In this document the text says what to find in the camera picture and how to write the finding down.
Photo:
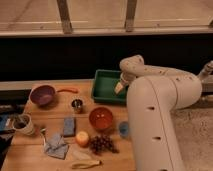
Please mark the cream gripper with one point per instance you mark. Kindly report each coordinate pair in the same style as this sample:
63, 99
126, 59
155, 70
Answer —
119, 87

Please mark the blue sponge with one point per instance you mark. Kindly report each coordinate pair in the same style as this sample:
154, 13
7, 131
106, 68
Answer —
69, 127

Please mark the orange carrot toy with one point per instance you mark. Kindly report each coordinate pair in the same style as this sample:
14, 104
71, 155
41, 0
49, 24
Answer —
72, 90

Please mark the green plastic tray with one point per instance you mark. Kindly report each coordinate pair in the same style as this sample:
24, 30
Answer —
103, 88

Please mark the grey-blue cloth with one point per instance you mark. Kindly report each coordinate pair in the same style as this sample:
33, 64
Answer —
56, 147

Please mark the yellow banana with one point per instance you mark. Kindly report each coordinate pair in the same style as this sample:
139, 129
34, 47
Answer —
84, 164

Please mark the white mug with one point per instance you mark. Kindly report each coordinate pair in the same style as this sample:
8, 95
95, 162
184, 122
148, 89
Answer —
23, 124

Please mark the dark grape bunch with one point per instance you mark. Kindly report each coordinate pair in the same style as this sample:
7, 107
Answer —
101, 143

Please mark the yellow-red apple toy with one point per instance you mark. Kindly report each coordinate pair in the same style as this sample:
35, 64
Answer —
82, 138

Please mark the orange bowl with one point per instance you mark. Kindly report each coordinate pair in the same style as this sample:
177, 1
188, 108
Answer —
101, 118

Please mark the small blue cup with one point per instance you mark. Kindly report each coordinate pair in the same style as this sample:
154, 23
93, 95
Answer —
123, 129

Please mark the metal spoon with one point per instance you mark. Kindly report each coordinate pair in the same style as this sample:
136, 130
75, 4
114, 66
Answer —
43, 133

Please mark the blue object at edge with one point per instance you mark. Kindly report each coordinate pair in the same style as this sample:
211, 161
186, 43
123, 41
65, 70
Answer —
5, 126

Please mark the purple bowl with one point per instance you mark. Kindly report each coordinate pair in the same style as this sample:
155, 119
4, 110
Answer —
42, 95

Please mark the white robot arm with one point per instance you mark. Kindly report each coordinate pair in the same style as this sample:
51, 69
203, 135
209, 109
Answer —
153, 92

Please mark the small metal cup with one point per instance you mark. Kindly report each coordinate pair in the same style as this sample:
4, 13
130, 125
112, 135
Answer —
77, 105

